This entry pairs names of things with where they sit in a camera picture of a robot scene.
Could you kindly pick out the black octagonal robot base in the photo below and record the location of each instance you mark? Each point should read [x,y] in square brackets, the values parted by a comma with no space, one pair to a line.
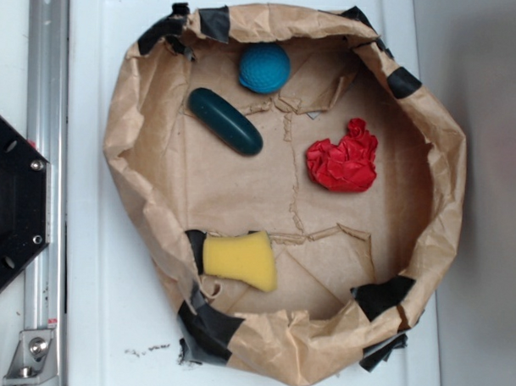
[23,203]

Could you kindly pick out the dark green plastic pickle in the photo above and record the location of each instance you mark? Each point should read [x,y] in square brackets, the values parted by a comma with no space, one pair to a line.
[230,125]

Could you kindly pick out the brown paper bag tray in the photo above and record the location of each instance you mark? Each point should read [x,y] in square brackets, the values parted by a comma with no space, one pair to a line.
[355,270]

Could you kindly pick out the yellow sponge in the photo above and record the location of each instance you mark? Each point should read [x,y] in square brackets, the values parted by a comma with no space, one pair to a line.
[247,258]

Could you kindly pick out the crumpled red paper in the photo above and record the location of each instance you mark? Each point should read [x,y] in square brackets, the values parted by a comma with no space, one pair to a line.
[348,166]

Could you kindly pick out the blue dimpled ball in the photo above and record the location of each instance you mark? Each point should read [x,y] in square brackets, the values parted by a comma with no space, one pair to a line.
[264,68]

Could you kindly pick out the white plastic board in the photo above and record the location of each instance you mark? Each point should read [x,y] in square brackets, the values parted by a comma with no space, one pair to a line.
[122,330]

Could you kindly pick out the metal corner bracket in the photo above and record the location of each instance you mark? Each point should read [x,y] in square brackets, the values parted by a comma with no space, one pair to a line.
[35,360]

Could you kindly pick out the aluminium extrusion rail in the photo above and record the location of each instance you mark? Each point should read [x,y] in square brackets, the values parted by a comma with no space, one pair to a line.
[46,121]

